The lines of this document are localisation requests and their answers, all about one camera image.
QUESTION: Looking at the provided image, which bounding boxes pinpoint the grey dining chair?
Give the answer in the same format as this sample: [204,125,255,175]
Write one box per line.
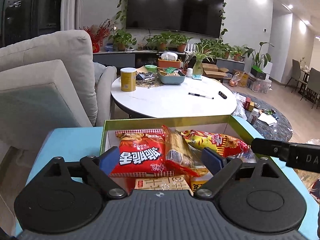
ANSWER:
[285,59,304,94]
[301,67,320,109]

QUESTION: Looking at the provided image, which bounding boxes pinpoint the dark glass window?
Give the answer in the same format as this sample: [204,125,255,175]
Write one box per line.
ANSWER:
[0,0,63,48]

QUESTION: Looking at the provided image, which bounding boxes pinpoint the black box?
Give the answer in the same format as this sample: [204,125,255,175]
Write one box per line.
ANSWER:
[251,65,267,79]

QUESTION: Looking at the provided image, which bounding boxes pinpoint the yellow and red snack packet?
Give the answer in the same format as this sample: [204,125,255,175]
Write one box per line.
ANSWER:
[181,129,250,158]

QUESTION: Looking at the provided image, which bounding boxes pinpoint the open brown cardboard box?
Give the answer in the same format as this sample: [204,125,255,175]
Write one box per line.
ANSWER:
[202,63,229,78]

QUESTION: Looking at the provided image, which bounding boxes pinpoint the grey cushion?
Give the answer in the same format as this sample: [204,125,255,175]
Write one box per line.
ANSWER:
[94,62,108,85]

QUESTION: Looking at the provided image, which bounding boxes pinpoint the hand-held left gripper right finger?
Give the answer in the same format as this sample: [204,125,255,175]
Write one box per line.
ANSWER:
[194,147,279,198]

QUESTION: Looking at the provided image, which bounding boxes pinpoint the beige sofa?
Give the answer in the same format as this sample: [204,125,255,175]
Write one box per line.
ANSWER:
[0,29,117,150]

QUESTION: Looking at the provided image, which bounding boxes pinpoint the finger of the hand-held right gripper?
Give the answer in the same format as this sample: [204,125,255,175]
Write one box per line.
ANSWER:
[251,138,291,162]

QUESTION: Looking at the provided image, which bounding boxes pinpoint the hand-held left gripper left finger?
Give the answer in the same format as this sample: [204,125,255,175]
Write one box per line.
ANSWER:
[42,146,128,200]

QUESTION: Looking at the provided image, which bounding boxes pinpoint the white round table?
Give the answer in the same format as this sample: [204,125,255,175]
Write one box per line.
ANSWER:
[111,74,237,119]

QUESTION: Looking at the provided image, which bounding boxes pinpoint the orange cardboard box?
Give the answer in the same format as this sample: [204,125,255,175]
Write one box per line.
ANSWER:
[236,71,250,87]

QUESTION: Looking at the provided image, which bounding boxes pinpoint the orange tissue box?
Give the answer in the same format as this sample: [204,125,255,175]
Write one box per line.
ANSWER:
[157,52,182,69]

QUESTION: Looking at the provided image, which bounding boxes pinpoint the black pen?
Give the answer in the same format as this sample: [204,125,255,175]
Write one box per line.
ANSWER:
[188,92,214,99]

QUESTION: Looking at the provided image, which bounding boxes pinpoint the white curtain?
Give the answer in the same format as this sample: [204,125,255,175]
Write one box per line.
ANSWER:
[61,0,84,32]

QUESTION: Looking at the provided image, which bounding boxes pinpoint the teal basket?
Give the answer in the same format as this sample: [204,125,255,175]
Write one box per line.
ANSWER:
[158,69,186,85]

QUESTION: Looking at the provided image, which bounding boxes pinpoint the potted green plant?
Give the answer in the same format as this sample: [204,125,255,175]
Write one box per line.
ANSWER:
[170,32,193,53]
[200,39,225,60]
[109,29,137,52]
[146,34,170,52]
[220,44,235,60]
[232,45,248,62]

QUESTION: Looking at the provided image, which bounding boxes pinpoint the green cardboard box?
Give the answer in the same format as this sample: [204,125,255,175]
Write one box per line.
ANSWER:
[99,114,258,180]

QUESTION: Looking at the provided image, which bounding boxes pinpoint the glass ashtray dish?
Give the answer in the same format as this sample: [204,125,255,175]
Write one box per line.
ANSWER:
[136,71,159,83]

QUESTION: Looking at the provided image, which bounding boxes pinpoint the white paper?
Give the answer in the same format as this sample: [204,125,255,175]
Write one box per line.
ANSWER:
[257,112,278,126]

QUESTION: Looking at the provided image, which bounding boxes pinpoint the clear plastic bag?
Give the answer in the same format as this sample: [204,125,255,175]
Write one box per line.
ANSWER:
[232,92,248,119]

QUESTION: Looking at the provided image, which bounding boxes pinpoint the dark marble round table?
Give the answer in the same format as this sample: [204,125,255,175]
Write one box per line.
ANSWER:
[231,92,293,143]

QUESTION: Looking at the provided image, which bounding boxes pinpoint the beige patterned packet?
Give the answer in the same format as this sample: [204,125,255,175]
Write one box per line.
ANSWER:
[134,175,193,196]

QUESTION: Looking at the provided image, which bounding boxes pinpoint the glass vase with plant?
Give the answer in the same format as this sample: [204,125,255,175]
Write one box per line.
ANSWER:
[190,44,215,75]

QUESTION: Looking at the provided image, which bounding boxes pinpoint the black wall television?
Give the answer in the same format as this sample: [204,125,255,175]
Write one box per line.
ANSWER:
[125,0,225,38]

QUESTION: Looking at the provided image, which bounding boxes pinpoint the trailing vine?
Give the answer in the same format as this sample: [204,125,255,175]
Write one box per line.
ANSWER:
[115,0,140,30]
[219,0,228,39]

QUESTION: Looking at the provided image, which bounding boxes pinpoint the yellow can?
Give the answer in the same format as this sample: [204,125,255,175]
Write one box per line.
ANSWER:
[120,67,137,92]

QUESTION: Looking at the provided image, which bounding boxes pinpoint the plastic bag of oranges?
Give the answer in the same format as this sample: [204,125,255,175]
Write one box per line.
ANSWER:
[229,76,242,88]

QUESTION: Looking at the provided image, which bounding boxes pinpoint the red flower plant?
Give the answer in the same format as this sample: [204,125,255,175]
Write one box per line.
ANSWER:
[80,19,112,53]

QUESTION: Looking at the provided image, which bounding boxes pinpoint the sliced bread packet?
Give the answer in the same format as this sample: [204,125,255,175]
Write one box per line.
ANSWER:
[162,124,202,178]

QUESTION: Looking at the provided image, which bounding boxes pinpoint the tall leafy plant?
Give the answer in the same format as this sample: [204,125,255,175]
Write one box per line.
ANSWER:
[244,42,275,68]

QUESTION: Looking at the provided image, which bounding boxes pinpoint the grey low cabinet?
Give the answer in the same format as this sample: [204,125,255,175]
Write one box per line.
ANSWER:
[92,49,247,72]

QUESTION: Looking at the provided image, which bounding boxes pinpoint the clear storage boxes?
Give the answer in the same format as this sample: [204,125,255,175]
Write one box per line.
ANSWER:
[246,76,272,93]

